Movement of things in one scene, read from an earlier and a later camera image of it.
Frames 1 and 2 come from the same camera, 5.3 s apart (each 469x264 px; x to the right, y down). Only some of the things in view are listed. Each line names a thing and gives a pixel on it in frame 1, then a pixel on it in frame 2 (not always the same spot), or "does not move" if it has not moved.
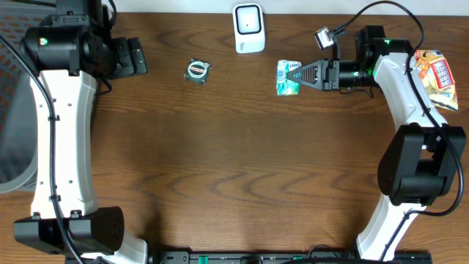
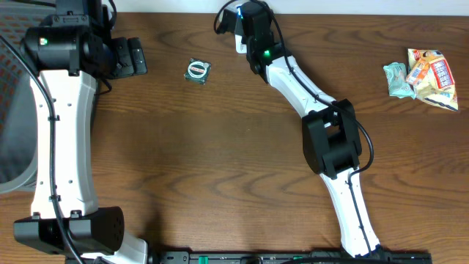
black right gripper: (325, 74) -> (268, 13)
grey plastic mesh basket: (18, 100) does not move
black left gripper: (123, 56) does not move
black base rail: (283, 257) does not move
